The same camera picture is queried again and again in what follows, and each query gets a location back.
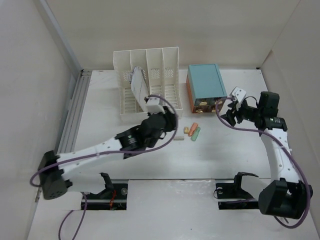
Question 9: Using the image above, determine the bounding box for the green highlighter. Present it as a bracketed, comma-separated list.
[190, 126, 201, 142]

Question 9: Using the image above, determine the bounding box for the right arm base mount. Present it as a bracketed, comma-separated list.
[213, 172, 259, 210]

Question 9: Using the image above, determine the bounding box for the aluminium frame rail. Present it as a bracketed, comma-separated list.
[34, 0, 91, 153]

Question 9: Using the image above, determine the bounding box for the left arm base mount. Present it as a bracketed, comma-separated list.
[85, 173, 129, 211]

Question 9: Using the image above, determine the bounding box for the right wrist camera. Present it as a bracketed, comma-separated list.
[229, 86, 247, 111]

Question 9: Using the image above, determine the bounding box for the grey eraser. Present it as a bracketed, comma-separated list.
[174, 136, 185, 141]

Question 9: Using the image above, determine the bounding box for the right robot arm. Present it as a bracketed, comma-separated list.
[217, 87, 313, 229]

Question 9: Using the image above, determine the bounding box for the white file organizer rack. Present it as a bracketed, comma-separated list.
[113, 46, 183, 123]

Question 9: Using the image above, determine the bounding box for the orange highlighter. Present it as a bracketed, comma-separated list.
[188, 122, 198, 137]

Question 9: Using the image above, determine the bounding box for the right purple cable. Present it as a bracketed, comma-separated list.
[214, 97, 311, 229]

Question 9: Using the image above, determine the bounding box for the teal orange drawer box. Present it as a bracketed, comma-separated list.
[186, 63, 227, 114]

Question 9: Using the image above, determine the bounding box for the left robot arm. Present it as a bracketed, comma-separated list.
[37, 106, 178, 200]

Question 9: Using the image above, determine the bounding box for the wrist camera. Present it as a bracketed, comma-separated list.
[229, 86, 247, 111]
[145, 97, 165, 115]

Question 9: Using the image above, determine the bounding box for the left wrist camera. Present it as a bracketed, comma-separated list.
[145, 97, 165, 115]

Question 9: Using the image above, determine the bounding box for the white spiral manual booklet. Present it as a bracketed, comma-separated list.
[128, 66, 149, 112]

